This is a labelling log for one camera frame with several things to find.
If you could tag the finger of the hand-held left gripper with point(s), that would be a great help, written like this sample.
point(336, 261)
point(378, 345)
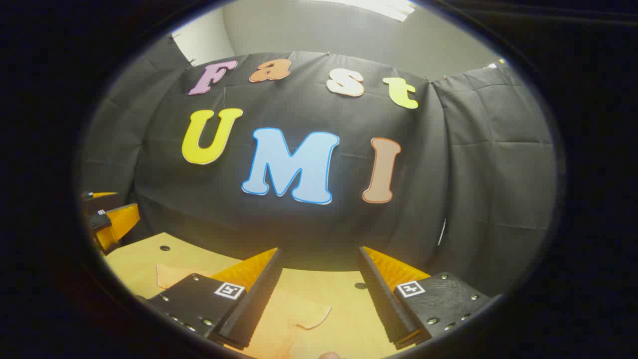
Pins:
point(117, 222)
point(99, 202)

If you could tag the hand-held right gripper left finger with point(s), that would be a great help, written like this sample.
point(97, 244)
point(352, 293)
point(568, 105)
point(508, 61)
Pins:
point(259, 294)

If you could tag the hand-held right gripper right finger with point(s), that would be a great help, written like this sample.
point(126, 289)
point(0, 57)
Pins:
point(381, 299)

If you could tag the orange T-shirt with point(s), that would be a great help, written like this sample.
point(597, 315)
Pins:
point(279, 324)

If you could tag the black backdrop cloth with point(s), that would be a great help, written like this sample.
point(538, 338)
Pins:
point(299, 229)

